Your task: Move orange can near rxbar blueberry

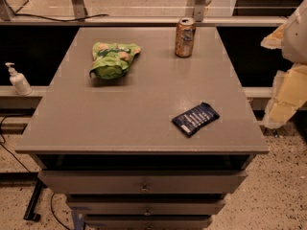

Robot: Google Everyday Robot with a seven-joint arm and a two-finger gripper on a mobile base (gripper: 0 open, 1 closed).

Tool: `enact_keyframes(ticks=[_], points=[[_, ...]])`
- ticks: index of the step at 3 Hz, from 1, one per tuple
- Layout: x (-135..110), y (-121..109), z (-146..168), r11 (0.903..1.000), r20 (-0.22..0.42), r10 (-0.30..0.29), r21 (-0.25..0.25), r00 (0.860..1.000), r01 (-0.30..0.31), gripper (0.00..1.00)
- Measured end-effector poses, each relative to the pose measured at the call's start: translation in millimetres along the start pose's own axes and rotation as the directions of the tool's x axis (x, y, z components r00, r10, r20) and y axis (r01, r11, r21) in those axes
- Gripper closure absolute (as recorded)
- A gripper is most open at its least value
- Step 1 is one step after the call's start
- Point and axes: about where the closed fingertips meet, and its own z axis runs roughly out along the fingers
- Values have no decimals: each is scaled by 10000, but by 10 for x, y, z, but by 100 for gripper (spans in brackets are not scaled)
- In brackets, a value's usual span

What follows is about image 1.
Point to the drawer knob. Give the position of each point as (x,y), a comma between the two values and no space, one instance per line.
(145,188)
(147,213)

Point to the top drawer knob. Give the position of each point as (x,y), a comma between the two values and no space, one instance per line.
(145,188)

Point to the middle drawer knob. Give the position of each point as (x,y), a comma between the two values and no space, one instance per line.
(147,213)

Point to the black floor bracket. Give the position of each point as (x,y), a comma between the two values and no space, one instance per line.
(30,213)

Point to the blue rxbar wrapper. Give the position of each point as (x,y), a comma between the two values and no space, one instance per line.
(194,119)

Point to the white pump bottle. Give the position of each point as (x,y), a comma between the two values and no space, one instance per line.
(18,80)

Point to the green chip bag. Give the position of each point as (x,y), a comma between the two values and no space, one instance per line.
(112,60)

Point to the orange soda can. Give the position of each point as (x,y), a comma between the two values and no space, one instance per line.
(185,35)

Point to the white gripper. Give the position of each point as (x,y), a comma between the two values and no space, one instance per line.
(295,38)

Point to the grey drawer cabinet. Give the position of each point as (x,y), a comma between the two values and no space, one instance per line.
(98,141)

